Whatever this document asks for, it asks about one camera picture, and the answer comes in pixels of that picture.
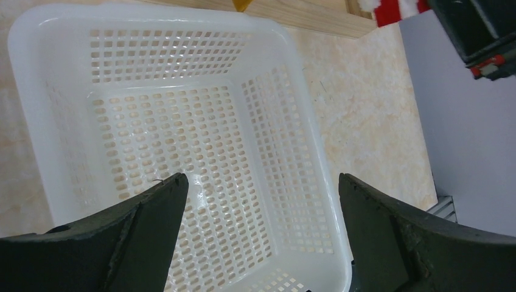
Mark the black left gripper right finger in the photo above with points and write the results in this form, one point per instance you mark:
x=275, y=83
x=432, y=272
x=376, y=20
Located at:
x=398, y=247

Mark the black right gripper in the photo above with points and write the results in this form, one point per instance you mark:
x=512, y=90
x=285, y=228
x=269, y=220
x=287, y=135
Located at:
x=483, y=34

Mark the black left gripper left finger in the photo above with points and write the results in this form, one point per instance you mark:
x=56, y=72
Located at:
x=126, y=247

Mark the red white striped sock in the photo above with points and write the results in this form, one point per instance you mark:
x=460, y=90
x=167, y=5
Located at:
x=388, y=12

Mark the mustard yellow sock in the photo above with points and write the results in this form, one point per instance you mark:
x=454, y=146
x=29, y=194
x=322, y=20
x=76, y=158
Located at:
x=241, y=5

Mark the white perforated plastic basket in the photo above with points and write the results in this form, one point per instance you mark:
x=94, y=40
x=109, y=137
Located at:
x=119, y=96

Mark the wooden hanger stand frame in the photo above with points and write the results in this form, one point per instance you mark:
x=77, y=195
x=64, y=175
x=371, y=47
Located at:
x=328, y=17

